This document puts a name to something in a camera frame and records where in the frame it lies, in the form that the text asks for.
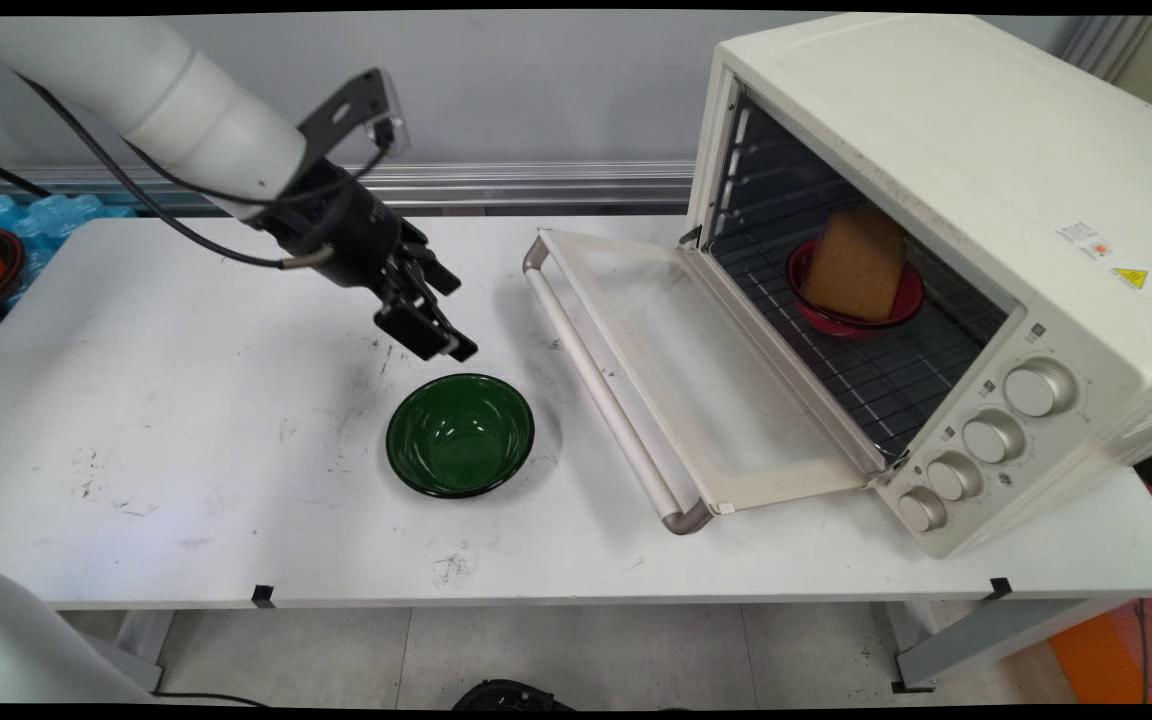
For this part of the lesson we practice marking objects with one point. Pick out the green bowl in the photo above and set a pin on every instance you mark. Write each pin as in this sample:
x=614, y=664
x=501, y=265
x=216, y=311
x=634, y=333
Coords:
x=461, y=440

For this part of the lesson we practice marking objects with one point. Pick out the white label sticker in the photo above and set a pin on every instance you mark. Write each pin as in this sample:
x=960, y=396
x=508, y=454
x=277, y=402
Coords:
x=1084, y=240

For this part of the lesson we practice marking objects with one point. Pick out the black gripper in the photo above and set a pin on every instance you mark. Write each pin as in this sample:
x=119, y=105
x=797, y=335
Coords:
x=351, y=230

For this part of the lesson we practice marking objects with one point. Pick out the orange box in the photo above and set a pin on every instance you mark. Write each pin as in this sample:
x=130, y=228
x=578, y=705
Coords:
x=1096, y=660

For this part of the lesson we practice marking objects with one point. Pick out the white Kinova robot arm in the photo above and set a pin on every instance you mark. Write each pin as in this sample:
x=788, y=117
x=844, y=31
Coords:
x=136, y=80

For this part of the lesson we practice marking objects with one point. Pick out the black object on floor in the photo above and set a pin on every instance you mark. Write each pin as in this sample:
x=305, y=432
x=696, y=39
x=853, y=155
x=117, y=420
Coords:
x=511, y=695

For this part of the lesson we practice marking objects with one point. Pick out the brown toast slice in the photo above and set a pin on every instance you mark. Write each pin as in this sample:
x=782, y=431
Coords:
x=856, y=265

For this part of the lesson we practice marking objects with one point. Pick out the cream toaster oven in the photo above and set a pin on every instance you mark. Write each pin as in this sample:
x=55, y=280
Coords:
x=936, y=120

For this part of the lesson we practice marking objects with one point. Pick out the yellow warning sticker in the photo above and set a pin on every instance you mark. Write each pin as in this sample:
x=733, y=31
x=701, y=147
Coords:
x=1130, y=278

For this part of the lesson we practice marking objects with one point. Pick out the aluminium wall rail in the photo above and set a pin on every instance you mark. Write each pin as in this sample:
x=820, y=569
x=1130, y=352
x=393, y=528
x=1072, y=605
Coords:
x=536, y=185

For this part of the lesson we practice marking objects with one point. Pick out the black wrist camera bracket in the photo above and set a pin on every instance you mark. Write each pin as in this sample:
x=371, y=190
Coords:
x=336, y=115

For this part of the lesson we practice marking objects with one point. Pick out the black tape piece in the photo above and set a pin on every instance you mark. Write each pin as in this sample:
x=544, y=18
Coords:
x=1000, y=588
x=263, y=596

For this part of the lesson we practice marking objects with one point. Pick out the grey table leg frame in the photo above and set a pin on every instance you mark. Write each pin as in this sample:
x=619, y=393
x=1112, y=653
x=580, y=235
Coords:
x=141, y=645
x=986, y=640

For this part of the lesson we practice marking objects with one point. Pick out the large silver oven knob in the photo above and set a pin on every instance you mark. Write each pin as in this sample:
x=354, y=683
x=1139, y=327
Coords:
x=1036, y=388

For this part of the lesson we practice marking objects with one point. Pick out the red bowl with black rim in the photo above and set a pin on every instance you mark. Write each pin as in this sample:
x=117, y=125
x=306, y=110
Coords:
x=841, y=322

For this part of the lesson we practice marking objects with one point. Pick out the small silver oven knob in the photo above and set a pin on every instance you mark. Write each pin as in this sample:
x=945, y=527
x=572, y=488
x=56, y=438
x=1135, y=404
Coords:
x=920, y=511

